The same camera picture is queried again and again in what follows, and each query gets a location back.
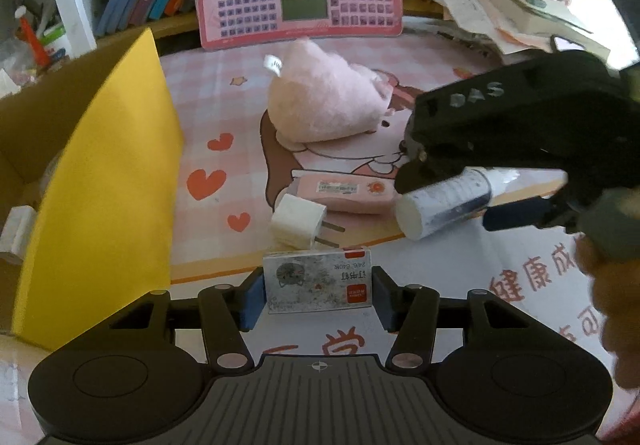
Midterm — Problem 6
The pink plush toy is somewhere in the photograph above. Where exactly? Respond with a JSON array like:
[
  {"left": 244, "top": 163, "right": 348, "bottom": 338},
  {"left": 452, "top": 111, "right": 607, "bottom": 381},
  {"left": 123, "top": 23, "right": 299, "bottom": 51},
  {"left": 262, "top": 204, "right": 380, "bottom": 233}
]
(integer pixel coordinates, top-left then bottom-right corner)
[{"left": 262, "top": 38, "right": 394, "bottom": 144}]

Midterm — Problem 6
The stack of papers and books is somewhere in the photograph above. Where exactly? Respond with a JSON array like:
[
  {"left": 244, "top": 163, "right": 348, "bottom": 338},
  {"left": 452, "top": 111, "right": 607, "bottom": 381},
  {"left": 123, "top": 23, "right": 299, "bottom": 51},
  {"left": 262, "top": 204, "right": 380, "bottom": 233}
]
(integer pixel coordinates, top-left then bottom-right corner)
[{"left": 432, "top": 0, "right": 610, "bottom": 61}]

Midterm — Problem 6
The white charger block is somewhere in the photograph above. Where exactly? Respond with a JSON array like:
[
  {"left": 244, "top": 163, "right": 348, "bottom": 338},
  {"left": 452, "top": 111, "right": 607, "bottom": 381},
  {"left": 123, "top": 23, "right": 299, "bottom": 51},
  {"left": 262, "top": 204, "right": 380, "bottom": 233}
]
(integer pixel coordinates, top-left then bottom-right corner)
[{"left": 0, "top": 205, "right": 37, "bottom": 265}]

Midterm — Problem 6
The white spray bottle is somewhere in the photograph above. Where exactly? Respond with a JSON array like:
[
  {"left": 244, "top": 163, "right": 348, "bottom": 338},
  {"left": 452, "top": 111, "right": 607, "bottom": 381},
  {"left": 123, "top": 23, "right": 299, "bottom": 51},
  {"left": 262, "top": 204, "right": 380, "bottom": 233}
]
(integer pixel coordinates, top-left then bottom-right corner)
[{"left": 395, "top": 168, "right": 520, "bottom": 240}]

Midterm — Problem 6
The small staples box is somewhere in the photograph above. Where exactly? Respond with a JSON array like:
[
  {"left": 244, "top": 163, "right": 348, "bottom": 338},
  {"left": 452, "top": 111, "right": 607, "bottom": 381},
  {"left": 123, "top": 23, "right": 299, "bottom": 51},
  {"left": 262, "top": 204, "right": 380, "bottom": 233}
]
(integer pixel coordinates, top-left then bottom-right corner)
[{"left": 262, "top": 247, "right": 372, "bottom": 314}]

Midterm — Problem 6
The red white pen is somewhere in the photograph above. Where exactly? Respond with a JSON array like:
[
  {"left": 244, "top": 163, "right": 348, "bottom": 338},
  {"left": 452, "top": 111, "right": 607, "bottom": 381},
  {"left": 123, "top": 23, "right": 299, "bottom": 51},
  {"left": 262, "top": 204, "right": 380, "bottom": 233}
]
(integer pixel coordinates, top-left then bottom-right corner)
[{"left": 14, "top": 5, "right": 51, "bottom": 69}]

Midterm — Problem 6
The person's right hand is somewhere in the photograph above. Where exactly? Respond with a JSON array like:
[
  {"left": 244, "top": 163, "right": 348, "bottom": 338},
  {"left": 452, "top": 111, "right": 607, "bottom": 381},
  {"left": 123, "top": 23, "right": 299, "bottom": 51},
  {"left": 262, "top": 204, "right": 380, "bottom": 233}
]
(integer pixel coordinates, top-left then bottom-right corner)
[{"left": 575, "top": 236, "right": 640, "bottom": 390}]

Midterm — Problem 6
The yellow cardboard box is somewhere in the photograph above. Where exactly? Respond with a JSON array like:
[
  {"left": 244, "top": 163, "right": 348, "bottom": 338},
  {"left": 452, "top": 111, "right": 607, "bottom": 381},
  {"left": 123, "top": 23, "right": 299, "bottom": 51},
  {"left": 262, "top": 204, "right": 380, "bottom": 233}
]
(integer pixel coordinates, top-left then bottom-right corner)
[{"left": 1, "top": 30, "right": 183, "bottom": 351}]

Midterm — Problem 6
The white plug adapter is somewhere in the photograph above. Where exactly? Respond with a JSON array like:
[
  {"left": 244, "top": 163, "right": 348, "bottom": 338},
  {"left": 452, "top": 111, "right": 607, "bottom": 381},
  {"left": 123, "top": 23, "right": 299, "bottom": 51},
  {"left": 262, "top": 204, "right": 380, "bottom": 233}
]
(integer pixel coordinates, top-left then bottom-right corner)
[{"left": 270, "top": 194, "right": 345, "bottom": 250}]

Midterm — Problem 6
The pink rectangular case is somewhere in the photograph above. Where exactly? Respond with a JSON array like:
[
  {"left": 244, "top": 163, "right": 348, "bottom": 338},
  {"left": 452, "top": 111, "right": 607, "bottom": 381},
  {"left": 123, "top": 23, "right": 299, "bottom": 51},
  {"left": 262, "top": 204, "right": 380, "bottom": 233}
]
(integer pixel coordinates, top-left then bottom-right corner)
[{"left": 288, "top": 172, "right": 397, "bottom": 214}]

